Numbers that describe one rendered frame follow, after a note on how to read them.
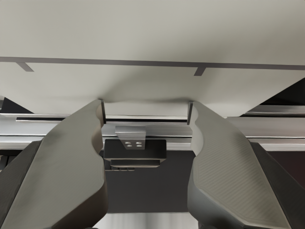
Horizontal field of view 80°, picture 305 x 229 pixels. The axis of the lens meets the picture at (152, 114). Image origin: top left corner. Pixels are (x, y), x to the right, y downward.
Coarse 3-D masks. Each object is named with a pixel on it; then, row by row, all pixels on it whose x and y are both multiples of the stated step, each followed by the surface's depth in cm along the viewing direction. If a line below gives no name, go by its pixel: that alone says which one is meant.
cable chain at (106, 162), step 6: (6, 156) 51; (12, 156) 51; (102, 156) 52; (0, 162) 51; (6, 162) 51; (108, 162) 52; (0, 168) 50; (108, 168) 51; (114, 168) 52; (120, 168) 52; (126, 168) 52; (132, 168) 52
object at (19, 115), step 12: (12, 108) 16; (24, 108) 16; (24, 120) 18; (36, 120) 18; (48, 120) 18; (60, 120) 18; (108, 120) 18; (120, 120) 18; (132, 120) 18; (144, 120) 18; (156, 120) 19; (168, 120) 19; (180, 120) 19
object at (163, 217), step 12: (108, 216) 15; (120, 216) 15; (132, 216) 15; (144, 216) 15; (156, 216) 15; (168, 216) 15; (180, 216) 15; (192, 216) 15; (108, 228) 15; (120, 228) 15; (132, 228) 15; (144, 228) 15; (156, 228) 15; (168, 228) 15; (180, 228) 15; (192, 228) 15
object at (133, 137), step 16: (128, 128) 21; (144, 128) 21; (112, 144) 35; (128, 144) 29; (144, 144) 29; (160, 144) 35; (112, 160) 35; (128, 160) 35; (144, 160) 35; (160, 160) 38
